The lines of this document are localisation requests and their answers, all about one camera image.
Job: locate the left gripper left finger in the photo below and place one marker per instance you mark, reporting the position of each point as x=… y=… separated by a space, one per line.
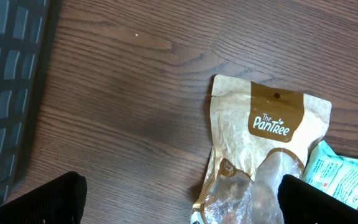
x=60 y=201

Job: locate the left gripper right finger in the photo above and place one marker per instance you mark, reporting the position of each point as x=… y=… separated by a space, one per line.
x=303 y=204

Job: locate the teal snack packet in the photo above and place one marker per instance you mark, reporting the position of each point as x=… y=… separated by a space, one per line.
x=332 y=174

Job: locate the brown Pantree snack bag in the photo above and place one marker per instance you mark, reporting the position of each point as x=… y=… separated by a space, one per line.
x=260 y=134

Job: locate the dark grey plastic basket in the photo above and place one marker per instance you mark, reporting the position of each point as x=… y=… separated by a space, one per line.
x=27 y=31

